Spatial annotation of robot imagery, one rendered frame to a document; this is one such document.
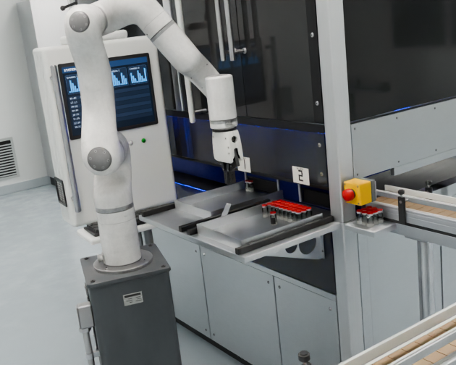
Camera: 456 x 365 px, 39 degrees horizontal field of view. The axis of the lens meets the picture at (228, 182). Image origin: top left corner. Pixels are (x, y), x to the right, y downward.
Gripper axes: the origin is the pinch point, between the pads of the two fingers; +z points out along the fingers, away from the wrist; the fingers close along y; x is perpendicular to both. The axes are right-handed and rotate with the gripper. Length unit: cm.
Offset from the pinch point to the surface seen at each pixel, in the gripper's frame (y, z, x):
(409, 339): -84, 17, 18
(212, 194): 54, 21, -26
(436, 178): 3, 25, -102
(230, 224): 18.1, 22.2, -10.1
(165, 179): 88, 19, -24
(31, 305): 219, 110, 12
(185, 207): 46, 20, -9
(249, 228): 9.4, 22.2, -11.9
